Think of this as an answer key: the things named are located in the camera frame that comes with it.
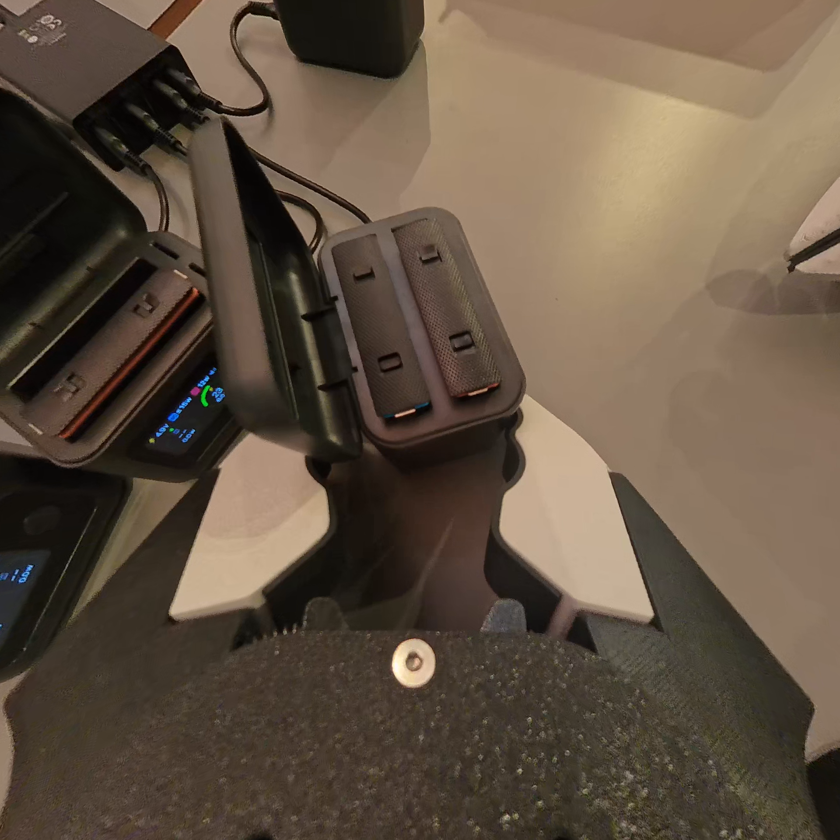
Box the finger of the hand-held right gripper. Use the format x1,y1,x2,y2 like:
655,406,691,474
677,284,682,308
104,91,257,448
787,193,840,263
787,231,840,283

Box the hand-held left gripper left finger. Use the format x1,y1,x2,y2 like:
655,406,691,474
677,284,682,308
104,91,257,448
169,436,342,621

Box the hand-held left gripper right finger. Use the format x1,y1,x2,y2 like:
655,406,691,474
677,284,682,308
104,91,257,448
486,397,661,635

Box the black battery charger case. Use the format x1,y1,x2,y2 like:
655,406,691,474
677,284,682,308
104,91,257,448
187,117,527,470
272,0,426,81
0,88,245,483
0,459,130,670

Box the orange trimmed black battery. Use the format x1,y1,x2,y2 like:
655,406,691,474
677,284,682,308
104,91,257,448
392,220,500,400
29,270,203,439

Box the black usb charging hub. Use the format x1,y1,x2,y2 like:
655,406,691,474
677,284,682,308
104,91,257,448
0,0,201,132

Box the black charging cable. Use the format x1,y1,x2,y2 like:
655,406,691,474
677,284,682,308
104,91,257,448
98,125,172,234
164,0,291,119
252,151,373,224
276,189,327,253

